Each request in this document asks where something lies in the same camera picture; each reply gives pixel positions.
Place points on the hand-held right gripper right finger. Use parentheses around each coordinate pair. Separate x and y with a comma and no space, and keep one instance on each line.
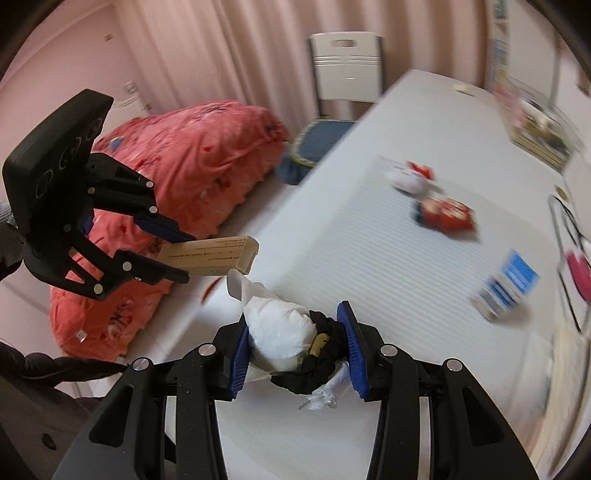
(355,355)

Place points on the black fabric scrunchie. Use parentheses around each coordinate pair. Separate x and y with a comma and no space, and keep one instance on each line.
(323,367)

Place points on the white bookshelf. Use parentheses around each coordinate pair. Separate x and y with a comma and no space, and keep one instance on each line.
(521,46)

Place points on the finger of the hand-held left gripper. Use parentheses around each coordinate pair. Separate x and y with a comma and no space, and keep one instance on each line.
(161,228)
(147,270)

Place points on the clear acrylic organizer box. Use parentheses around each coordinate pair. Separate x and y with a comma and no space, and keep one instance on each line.
(540,129)

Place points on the blue seat cushion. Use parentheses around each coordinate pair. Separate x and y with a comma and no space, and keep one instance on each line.
(314,143)

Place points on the small yellow note pad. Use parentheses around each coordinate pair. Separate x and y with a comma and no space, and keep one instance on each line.
(464,90)

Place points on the pink striped curtain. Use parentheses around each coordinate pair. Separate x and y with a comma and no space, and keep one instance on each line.
(254,50)

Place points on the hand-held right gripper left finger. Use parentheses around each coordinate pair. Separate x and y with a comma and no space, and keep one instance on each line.
(240,360)

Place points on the beige long box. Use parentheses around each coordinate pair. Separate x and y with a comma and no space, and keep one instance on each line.
(221,256)

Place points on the clear plastic wrapper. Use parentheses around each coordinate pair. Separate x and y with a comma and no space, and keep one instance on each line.
(323,397)

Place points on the translucent desk mat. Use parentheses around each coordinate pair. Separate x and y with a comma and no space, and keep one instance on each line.
(369,277)

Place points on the white cat toy red bow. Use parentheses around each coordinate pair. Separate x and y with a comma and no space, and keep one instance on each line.
(411,177)

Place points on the white chair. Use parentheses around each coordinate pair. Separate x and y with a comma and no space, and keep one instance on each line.
(346,69)

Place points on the blue and white small box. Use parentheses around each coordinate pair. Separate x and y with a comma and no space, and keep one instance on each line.
(505,288)

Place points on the red printed blanket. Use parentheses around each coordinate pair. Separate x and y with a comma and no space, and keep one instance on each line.
(184,161)

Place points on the white tissue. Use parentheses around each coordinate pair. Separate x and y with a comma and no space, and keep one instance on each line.
(277,327)

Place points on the pink mini iron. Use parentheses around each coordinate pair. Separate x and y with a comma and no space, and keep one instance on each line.
(579,272)

